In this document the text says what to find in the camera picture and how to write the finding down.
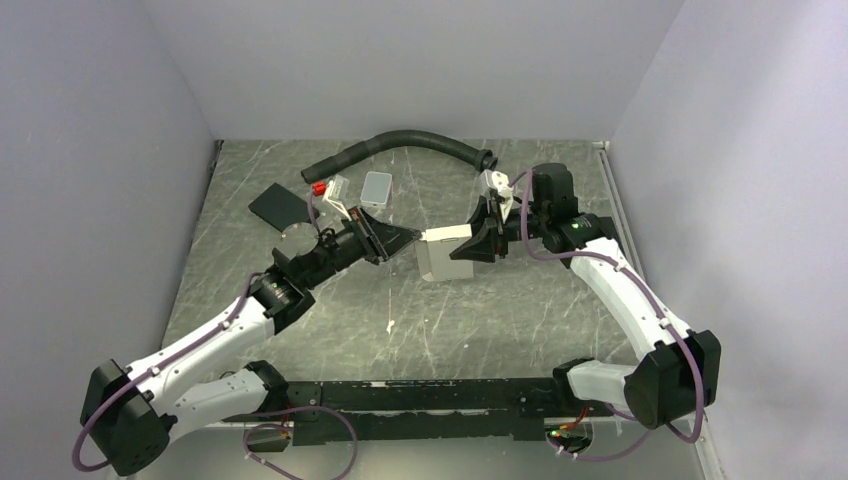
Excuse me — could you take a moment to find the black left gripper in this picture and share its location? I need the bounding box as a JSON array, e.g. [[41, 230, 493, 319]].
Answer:
[[303, 205, 422, 289]]

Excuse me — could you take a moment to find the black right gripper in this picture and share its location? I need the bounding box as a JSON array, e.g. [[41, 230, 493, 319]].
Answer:
[[449, 196, 549, 263]]

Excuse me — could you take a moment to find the white cardboard box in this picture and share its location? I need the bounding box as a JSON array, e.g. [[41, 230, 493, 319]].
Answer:
[[415, 224, 474, 282]]

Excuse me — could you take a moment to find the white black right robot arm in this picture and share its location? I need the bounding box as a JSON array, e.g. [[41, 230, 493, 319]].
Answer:
[[450, 163, 721, 443]]

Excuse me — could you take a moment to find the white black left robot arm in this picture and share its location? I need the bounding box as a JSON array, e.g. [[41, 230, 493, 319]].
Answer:
[[71, 207, 421, 476]]

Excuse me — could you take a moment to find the black flat rectangular box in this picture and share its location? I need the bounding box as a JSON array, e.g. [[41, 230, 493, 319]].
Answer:
[[248, 183, 310, 233]]

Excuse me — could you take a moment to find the clear white plastic case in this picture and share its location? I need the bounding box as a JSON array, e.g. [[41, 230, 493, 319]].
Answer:
[[360, 171, 393, 209]]

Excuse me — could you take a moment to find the black corrugated hose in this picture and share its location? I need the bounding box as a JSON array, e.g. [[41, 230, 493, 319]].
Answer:
[[301, 129, 497, 186]]

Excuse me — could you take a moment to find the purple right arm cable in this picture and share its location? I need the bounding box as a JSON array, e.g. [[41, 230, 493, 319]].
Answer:
[[510, 168, 707, 463]]

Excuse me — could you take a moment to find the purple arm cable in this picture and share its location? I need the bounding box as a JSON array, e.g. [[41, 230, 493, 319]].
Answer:
[[71, 192, 333, 473], [510, 168, 707, 463]]

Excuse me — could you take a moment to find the black mounting base rail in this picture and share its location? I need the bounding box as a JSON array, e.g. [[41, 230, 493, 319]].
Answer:
[[288, 377, 611, 446]]

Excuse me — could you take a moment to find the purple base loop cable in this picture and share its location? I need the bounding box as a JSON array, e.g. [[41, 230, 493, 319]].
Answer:
[[242, 400, 360, 480]]

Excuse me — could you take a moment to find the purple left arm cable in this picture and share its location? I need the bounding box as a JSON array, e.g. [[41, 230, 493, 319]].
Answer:
[[71, 192, 333, 473]]

